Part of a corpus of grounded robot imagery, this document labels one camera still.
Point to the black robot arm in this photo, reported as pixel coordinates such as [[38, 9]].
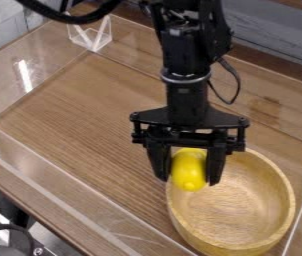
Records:
[[196, 38]]

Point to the clear acrylic tray wall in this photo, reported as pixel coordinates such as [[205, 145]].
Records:
[[70, 166]]

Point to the brown wooden bowl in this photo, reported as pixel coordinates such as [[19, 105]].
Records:
[[240, 217]]

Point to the yellow lemon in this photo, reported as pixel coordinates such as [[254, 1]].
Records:
[[188, 169]]

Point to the clear acrylic corner bracket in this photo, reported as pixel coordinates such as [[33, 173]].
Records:
[[92, 39]]

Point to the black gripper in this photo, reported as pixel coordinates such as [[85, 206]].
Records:
[[190, 123]]

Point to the black metal bracket with screw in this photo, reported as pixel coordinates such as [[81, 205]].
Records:
[[37, 249]]

